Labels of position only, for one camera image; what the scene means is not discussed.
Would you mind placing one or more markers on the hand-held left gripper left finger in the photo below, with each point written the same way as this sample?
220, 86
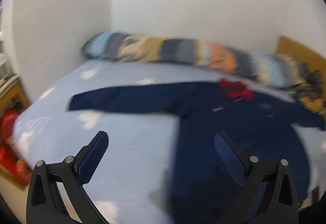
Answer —
91, 160

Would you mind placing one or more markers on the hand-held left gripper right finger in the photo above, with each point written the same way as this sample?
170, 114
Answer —
229, 159

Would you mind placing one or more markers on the navy blue jacket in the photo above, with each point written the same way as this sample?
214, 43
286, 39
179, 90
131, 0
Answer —
203, 117

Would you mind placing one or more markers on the bed with light blue sheet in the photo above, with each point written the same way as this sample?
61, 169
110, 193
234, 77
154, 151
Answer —
127, 137

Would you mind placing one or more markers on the red bag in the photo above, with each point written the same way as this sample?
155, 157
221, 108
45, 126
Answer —
7, 122

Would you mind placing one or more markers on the crumpled patterned cloth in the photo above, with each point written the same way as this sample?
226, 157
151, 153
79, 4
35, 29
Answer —
309, 84

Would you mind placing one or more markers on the rolled patchwork quilt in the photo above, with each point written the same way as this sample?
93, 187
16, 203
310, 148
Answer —
175, 49

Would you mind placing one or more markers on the wooden headboard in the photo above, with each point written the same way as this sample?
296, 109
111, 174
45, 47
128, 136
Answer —
293, 48

